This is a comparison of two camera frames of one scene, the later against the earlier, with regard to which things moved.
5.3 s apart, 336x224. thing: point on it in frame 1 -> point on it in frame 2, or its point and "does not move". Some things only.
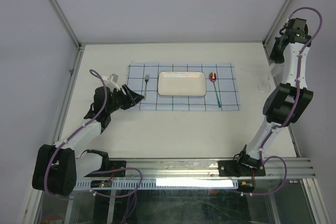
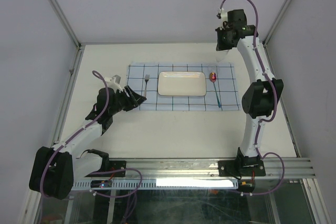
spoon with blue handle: x=212 y=77 does not move
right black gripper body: x=276 y=54 -> x=223 y=41
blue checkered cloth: x=222 y=91 does not move
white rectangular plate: x=181 y=83 does not move
